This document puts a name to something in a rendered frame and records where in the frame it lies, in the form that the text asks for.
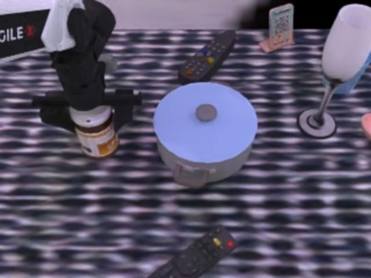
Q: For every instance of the brown jar white lid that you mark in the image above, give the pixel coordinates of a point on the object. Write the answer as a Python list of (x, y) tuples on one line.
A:
[(97, 136)]

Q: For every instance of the pale blue pot lid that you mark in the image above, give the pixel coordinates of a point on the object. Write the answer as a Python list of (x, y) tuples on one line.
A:
[(203, 133)]

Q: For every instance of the grey pot with handle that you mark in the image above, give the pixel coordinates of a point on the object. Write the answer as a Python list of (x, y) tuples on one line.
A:
[(203, 168)]

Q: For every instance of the black and white Agilex sign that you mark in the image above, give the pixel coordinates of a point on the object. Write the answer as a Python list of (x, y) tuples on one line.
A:
[(20, 36)]

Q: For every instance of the black remote, blue yellow buttons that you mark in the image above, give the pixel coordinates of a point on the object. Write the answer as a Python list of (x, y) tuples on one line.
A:
[(207, 56)]

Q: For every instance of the black remote, red yellow buttons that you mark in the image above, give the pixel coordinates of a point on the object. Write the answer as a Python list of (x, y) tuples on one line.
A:
[(200, 255)]

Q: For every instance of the QR code sign stand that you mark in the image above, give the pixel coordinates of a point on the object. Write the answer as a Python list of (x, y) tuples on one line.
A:
[(279, 26)]

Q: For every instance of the white wine glass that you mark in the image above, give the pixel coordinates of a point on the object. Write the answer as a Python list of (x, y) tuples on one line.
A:
[(345, 46)]

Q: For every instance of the pink object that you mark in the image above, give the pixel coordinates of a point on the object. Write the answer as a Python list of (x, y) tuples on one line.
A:
[(367, 125)]

